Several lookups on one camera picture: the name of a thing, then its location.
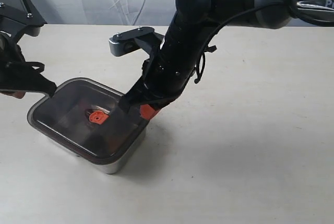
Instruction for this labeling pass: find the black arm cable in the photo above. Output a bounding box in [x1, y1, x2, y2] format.
[5, 61, 45, 75]
[194, 0, 334, 84]

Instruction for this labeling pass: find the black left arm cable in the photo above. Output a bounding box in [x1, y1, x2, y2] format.
[5, 61, 45, 75]

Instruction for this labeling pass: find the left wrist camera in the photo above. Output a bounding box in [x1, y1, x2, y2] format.
[1, 2, 46, 43]

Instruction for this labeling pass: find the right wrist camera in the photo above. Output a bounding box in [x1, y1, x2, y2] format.
[109, 27, 164, 57]

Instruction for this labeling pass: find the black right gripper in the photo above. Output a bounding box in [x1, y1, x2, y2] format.
[119, 51, 196, 120]

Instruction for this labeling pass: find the smoky transparent container lid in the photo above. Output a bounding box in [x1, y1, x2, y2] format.
[27, 77, 149, 155]

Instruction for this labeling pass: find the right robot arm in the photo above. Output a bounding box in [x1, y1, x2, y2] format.
[112, 0, 333, 120]

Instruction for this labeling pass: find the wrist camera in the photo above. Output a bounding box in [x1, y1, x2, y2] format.
[1, 2, 46, 43]
[109, 27, 164, 57]

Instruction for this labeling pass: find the yellow toy cheese wedge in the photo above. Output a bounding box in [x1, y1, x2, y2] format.
[105, 138, 123, 156]

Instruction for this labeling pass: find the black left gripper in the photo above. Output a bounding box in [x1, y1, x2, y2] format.
[1, 32, 56, 99]

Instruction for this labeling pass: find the stainless steel lunch box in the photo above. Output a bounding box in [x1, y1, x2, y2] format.
[75, 127, 147, 175]

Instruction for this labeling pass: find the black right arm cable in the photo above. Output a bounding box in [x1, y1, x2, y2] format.
[194, 0, 334, 84]

